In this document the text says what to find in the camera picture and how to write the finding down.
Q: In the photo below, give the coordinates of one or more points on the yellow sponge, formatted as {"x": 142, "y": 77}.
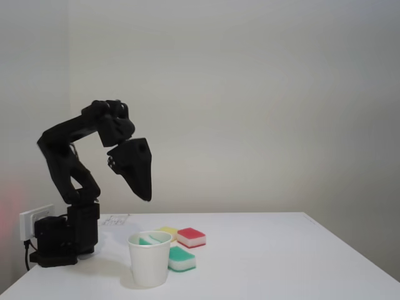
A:
{"x": 168, "y": 230}

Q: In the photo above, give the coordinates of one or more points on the green sponge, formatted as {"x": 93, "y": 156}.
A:
{"x": 181, "y": 257}
{"x": 147, "y": 240}

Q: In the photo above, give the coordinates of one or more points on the red sponge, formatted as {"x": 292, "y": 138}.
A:
{"x": 191, "y": 236}

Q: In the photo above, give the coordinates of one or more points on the white paper cup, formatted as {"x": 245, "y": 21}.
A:
{"x": 150, "y": 265}

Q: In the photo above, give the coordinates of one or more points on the white wall power socket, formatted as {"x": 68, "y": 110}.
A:
{"x": 31, "y": 222}

